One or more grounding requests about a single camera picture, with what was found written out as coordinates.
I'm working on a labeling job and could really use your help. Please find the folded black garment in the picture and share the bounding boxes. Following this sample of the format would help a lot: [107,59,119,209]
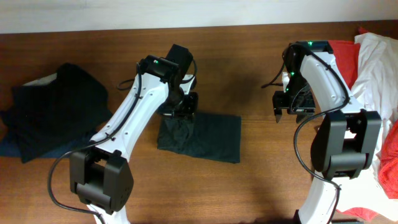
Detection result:
[1,63,112,163]

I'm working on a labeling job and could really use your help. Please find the folded navy blue garment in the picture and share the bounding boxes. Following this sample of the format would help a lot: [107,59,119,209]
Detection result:
[1,130,97,158]

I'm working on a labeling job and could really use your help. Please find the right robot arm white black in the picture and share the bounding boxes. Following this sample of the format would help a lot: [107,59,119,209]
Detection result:
[272,40,382,223]

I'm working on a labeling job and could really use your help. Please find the folded white garment under stack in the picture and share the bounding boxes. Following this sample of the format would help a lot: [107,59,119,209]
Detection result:
[23,73,57,86]

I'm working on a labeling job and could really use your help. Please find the dark green t-shirt white print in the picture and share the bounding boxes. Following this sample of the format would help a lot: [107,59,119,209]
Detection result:
[157,113,242,164]

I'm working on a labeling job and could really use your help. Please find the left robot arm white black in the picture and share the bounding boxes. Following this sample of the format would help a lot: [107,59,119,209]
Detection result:
[68,54,198,223]

